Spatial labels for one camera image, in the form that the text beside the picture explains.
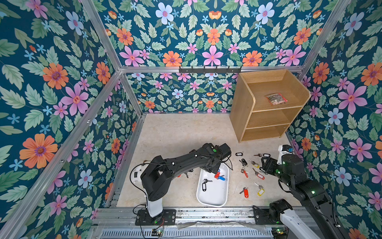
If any yellow tag key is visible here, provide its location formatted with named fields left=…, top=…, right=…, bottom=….
left=255, top=183, right=265, bottom=197
left=251, top=161, right=260, bottom=168

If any red tag key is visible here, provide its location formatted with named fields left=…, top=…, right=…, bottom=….
left=253, top=168, right=265, bottom=180
left=241, top=169, right=249, bottom=178
left=239, top=187, right=249, bottom=198

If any pile of colourful key tags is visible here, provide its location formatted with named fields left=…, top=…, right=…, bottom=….
left=201, top=170, right=228, bottom=192

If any key with black ring tag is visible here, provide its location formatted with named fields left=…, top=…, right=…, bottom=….
left=239, top=158, right=248, bottom=167

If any white storage tray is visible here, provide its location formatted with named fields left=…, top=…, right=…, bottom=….
left=196, top=164, right=230, bottom=208

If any wooden shelf cabinet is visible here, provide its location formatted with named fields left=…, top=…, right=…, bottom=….
left=230, top=70, right=310, bottom=142

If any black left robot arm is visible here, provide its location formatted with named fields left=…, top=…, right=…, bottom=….
left=140, top=143, right=231, bottom=218

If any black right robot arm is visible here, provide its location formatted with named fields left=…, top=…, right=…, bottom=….
left=260, top=154, right=350, bottom=239

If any clear bag of small parts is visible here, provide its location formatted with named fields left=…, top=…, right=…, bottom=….
left=265, top=93, right=288, bottom=106

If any white plush toy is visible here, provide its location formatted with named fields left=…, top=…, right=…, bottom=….
left=130, top=162, right=149, bottom=184

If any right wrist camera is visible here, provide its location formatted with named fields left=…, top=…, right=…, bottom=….
left=277, top=144, right=293, bottom=165

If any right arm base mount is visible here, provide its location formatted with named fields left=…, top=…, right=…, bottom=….
left=252, top=204, right=293, bottom=225

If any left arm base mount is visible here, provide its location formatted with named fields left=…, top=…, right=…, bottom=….
left=135, top=209, right=177, bottom=227

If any black wall hook rail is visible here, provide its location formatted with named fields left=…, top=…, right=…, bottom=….
left=178, top=66, right=242, bottom=74

